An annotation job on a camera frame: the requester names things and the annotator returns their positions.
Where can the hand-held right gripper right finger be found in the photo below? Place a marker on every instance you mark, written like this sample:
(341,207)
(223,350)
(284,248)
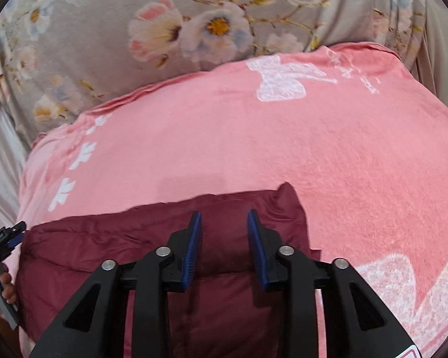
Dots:
(257,246)

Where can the person's left hand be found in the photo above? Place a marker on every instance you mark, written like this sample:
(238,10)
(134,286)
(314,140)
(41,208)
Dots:
(7,287)

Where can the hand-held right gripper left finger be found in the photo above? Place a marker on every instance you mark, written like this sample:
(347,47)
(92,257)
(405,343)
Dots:
(192,246)

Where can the grey satin cloth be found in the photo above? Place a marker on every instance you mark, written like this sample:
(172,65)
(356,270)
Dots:
(3,164)

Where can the pink printed blanket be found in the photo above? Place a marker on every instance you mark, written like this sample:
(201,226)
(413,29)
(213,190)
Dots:
(283,138)

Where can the maroon puffer jacket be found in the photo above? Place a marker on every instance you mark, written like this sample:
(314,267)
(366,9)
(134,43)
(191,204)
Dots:
(97,242)

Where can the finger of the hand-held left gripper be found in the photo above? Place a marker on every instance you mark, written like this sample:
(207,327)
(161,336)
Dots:
(16,228)

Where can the beige cloth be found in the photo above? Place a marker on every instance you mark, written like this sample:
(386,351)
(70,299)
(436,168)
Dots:
(444,63)

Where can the grey floral bedding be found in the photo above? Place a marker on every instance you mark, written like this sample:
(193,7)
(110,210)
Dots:
(97,44)

